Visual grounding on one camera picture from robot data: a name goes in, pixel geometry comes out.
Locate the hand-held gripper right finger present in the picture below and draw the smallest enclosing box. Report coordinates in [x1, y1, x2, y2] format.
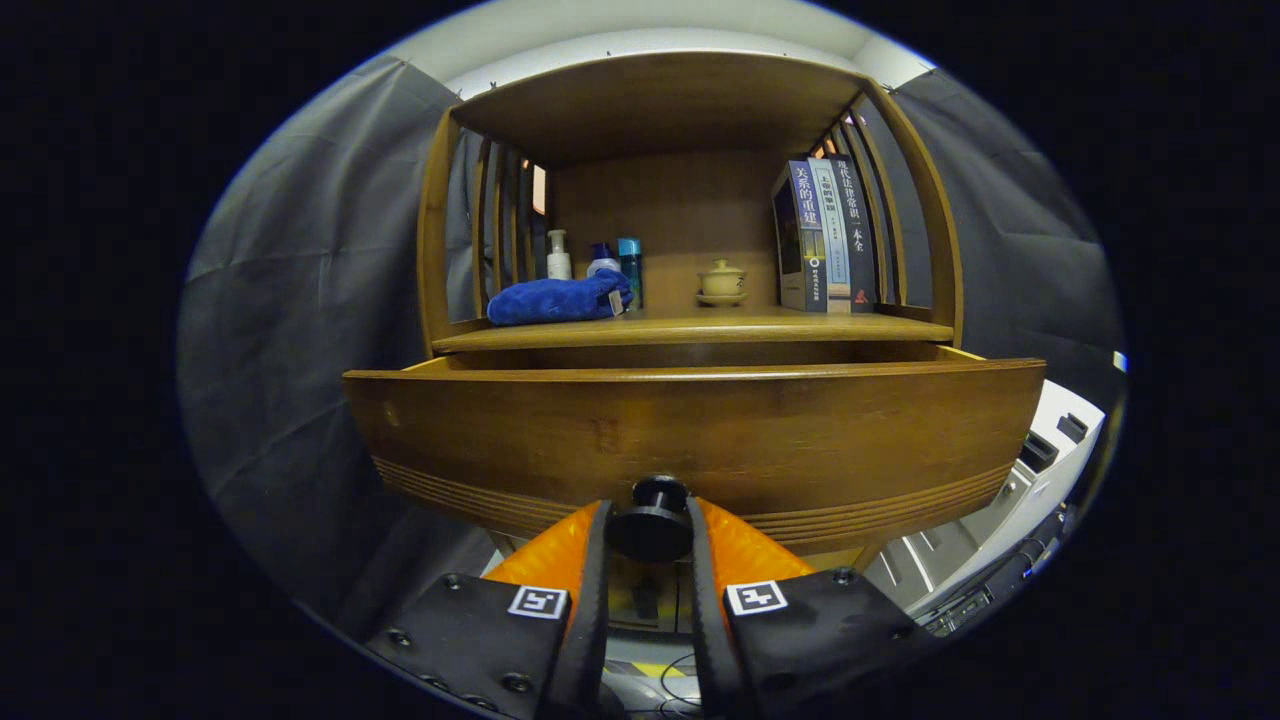
[685, 495, 946, 720]

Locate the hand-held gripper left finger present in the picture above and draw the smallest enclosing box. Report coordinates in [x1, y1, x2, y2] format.
[365, 498, 613, 720]

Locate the wooden drawer with black knob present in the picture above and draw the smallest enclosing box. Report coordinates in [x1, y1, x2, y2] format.
[342, 345, 1047, 563]

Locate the wooden countertop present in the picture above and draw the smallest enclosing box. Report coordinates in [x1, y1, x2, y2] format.
[432, 305, 956, 353]

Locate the wooden cabinet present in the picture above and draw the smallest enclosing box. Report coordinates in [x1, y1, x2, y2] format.
[415, 50, 966, 641]

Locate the dark floor device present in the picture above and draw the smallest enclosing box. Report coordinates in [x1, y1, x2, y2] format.
[920, 505, 1076, 638]

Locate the blue folded towel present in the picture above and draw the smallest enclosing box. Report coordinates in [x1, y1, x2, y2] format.
[487, 268, 635, 327]

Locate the beige lidded teacup with saucer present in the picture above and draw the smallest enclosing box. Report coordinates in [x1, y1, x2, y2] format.
[696, 259, 749, 308]

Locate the teal bottle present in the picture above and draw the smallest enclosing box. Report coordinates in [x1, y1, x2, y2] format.
[617, 237, 644, 311]

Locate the blue spine book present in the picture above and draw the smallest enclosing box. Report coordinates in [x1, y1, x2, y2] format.
[771, 160, 829, 314]

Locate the pale spine book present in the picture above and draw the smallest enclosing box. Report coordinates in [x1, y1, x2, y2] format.
[808, 158, 853, 314]

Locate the black spine book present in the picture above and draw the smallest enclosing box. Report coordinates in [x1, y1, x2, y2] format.
[828, 155, 879, 306]

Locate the black backdrop cloth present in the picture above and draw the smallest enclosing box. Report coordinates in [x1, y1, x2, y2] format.
[178, 55, 1126, 641]

